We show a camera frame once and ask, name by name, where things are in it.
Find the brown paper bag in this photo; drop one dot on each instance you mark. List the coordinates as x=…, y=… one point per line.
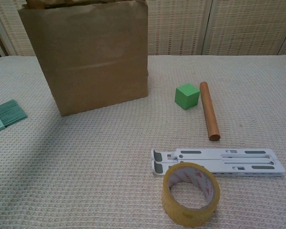
x=90, y=66

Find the green cube block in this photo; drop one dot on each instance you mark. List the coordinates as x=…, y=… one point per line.
x=187, y=97

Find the brown wooden rod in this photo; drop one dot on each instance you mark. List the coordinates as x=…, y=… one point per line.
x=208, y=112

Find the beige woven tablecloth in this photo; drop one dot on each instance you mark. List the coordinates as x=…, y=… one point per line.
x=85, y=167

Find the yellowish packing tape roll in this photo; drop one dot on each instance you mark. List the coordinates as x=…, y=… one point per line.
x=171, y=207

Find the white folding laptop stand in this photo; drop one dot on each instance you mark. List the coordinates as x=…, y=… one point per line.
x=240, y=162

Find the woven bamboo folding screen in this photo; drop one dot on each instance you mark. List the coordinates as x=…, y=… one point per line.
x=240, y=28

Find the green plastic brush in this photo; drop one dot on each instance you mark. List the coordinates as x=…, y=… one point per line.
x=9, y=114

